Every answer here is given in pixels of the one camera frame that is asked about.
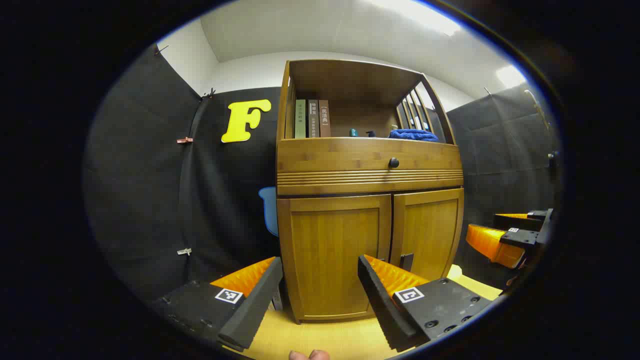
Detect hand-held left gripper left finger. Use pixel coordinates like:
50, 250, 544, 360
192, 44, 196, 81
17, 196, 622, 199
152, 256, 284, 352

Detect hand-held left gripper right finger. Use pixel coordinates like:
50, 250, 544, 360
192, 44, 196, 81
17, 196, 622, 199
357, 254, 493, 352

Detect wooden cabinet door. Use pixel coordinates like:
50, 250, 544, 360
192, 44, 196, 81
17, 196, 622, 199
277, 194, 392, 321
390, 187, 465, 282

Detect wooden double-door shoe cabinet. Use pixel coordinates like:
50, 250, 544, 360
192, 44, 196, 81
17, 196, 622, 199
275, 59, 466, 325

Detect wooden cabinet drawer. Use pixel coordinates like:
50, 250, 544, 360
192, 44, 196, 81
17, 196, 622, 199
276, 137, 464, 196

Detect blue folded towel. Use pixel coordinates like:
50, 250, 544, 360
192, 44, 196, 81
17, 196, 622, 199
388, 128, 440, 143

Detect small ceiling light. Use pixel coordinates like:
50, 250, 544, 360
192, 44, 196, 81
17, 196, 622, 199
496, 65, 527, 88

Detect black backdrop cloth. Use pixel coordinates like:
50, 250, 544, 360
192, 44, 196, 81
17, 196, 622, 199
82, 44, 561, 306

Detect brown upright book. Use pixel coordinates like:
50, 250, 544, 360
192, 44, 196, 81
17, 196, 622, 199
318, 99, 331, 138

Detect grey-brown upright book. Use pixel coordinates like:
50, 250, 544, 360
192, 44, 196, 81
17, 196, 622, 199
306, 99, 321, 139

